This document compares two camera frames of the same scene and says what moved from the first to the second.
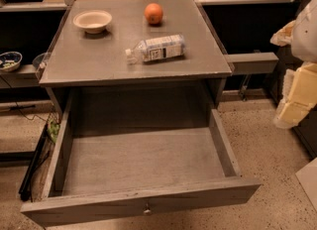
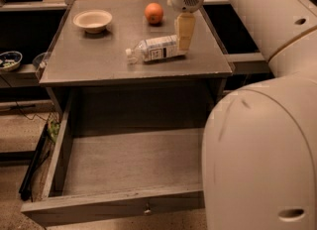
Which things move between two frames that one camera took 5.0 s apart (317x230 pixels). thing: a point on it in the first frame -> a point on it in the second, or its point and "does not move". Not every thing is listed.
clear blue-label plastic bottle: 157,49 does not move
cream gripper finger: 300,85 -> 185,22
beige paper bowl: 92,21 does not move
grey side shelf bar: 253,62 does not move
